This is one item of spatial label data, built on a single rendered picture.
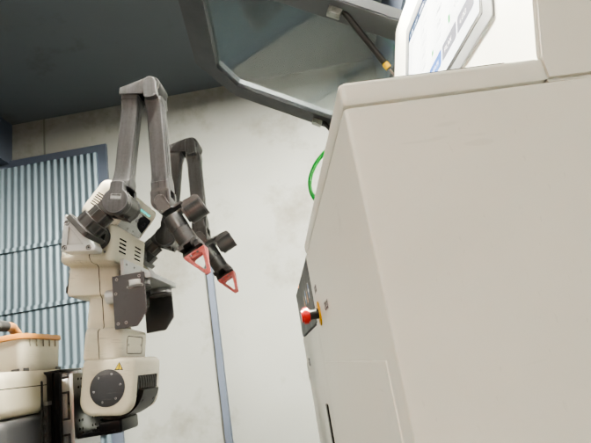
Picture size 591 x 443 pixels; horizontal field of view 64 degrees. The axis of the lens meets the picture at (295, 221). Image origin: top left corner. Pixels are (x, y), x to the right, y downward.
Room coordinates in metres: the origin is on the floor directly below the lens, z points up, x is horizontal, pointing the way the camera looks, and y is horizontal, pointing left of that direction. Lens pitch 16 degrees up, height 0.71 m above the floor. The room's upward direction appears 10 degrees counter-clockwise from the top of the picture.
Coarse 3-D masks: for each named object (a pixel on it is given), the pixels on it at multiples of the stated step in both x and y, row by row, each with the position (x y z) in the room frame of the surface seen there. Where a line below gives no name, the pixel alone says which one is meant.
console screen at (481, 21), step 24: (432, 0) 0.81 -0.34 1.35; (456, 0) 0.67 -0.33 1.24; (480, 0) 0.58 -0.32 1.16; (432, 24) 0.81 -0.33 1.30; (456, 24) 0.68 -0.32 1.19; (480, 24) 0.59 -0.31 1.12; (408, 48) 0.99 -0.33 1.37; (432, 48) 0.81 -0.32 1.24; (456, 48) 0.68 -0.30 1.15; (408, 72) 0.99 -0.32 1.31
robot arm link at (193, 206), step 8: (160, 200) 1.29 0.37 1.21; (184, 200) 1.31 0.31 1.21; (192, 200) 1.31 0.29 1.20; (200, 200) 1.30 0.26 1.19; (160, 208) 1.29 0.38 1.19; (168, 208) 1.29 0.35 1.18; (176, 208) 1.32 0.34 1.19; (184, 208) 1.30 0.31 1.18; (192, 208) 1.30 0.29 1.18; (200, 208) 1.30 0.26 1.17; (192, 216) 1.30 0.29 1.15; (200, 216) 1.31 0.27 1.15
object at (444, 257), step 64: (512, 0) 0.50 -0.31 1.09; (576, 0) 0.46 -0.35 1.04; (576, 64) 0.46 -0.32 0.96; (384, 128) 0.44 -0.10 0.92; (448, 128) 0.44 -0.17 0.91; (512, 128) 0.45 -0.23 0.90; (576, 128) 0.45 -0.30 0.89; (384, 192) 0.44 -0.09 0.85; (448, 192) 0.44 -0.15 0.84; (512, 192) 0.45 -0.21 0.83; (576, 192) 0.45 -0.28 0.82; (320, 256) 0.84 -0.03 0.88; (384, 256) 0.44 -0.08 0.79; (448, 256) 0.44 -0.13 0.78; (512, 256) 0.45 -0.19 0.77; (576, 256) 0.45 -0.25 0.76; (384, 320) 0.45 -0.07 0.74; (448, 320) 0.44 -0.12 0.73; (512, 320) 0.44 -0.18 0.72; (576, 320) 0.45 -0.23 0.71; (384, 384) 0.50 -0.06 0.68; (448, 384) 0.44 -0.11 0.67; (512, 384) 0.44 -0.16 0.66; (576, 384) 0.45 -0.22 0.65
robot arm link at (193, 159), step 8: (192, 144) 1.70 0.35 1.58; (192, 152) 1.70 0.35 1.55; (192, 160) 1.73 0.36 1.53; (200, 160) 1.74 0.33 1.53; (192, 168) 1.73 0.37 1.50; (200, 168) 1.73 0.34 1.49; (192, 176) 1.73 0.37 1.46; (200, 176) 1.73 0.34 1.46; (192, 184) 1.73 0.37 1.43; (200, 184) 1.73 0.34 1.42; (192, 192) 1.73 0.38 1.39; (200, 192) 1.73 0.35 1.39; (192, 224) 1.72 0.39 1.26; (200, 224) 1.72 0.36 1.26; (208, 224) 1.78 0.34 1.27; (208, 232) 1.77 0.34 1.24
